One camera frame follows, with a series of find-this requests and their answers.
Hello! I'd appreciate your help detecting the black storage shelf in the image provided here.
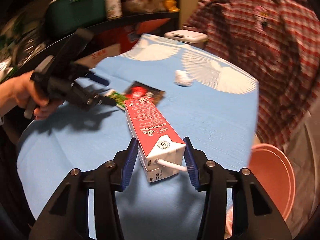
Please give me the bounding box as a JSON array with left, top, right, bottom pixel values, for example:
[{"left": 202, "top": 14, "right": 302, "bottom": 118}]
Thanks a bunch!
[{"left": 1, "top": 0, "right": 180, "bottom": 81}]

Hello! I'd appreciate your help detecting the red white cardboard box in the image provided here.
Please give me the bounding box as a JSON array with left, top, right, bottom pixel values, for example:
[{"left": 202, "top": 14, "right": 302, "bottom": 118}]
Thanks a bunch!
[{"left": 76, "top": 43, "right": 121, "bottom": 69}]

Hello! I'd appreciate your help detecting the dark red snack packet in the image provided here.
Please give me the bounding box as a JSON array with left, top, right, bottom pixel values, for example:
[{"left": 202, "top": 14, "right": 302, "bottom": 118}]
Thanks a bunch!
[{"left": 123, "top": 81, "right": 165, "bottom": 106}]

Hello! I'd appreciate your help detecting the person's left hand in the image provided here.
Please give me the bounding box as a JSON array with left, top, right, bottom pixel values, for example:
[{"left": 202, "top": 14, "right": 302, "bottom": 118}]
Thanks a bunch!
[{"left": 0, "top": 71, "right": 64, "bottom": 120}]

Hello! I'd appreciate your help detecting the red white milk carton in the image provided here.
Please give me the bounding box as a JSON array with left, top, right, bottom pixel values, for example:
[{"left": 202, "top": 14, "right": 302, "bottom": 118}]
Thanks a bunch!
[{"left": 124, "top": 97, "right": 187, "bottom": 183}]

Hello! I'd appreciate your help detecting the white crumpled tissue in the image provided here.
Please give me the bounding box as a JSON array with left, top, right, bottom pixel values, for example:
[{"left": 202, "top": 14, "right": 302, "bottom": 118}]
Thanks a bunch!
[{"left": 175, "top": 70, "right": 193, "bottom": 87}]

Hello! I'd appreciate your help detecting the white lidded bin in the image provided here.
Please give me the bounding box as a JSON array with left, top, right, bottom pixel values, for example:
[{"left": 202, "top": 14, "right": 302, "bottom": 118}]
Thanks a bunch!
[{"left": 164, "top": 29, "right": 208, "bottom": 49}]

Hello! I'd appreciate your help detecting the green snack wrapper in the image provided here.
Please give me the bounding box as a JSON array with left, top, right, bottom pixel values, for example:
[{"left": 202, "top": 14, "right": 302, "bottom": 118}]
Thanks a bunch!
[{"left": 104, "top": 89, "right": 127, "bottom": 111}]

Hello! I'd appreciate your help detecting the pink plastic trash bin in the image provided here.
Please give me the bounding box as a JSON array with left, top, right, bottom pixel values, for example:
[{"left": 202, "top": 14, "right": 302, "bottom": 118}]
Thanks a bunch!
[{"left": 226, "top": 144, "right": 296, "bottom": 239}]

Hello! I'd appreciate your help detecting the bagged food on shelf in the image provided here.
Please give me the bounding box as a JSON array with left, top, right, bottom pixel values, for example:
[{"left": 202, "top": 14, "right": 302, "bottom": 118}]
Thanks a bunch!
[{"left": 122, "top": 0, "right": 168, "bottom": 14}]

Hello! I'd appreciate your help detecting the yellow bag on shelf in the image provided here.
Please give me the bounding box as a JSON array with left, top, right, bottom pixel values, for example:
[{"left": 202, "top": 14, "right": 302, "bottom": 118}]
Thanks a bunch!
[{"left": 164, "top": 0, "right": 180, "bottom": 12}]

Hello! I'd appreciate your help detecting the glass jar with label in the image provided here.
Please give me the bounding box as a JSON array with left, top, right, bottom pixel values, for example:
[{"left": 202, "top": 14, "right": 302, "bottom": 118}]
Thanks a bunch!
[{"left": 104, "top": 0, "right": 123, "bottom": 20}]

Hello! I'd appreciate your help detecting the red plaid shirt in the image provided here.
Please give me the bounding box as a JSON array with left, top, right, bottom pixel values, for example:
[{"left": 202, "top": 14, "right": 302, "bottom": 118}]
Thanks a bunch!
[{"left": 184, "top": 0, "right": 319, "bottom": 147}]

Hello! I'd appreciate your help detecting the blue tablecloth with white wings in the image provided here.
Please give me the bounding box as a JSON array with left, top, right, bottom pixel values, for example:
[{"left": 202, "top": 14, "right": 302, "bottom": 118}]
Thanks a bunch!
[{"left": 17, "top": 34, "right": 259, "bottom": 239}]

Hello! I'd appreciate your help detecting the green plastic container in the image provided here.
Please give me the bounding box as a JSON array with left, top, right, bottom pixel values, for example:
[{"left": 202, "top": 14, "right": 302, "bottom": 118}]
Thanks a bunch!
[{"left": 46, "top": 0, "right": 105, "bottom": 33}]

